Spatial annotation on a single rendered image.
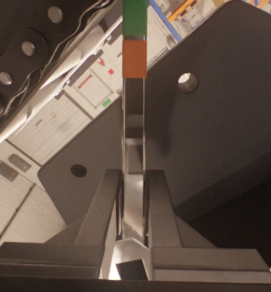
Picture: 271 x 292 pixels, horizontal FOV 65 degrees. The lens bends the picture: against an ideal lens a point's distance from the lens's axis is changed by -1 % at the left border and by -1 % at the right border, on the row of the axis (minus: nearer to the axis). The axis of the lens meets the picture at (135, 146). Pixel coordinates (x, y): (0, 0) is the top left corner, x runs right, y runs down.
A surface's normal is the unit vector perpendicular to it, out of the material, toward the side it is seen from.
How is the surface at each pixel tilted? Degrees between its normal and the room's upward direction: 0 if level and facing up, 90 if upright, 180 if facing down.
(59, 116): 90
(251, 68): 90
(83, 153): 90
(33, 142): 90
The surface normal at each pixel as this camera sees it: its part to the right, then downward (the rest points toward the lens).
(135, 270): -0.67, -0.65
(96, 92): -0.03, 0.51
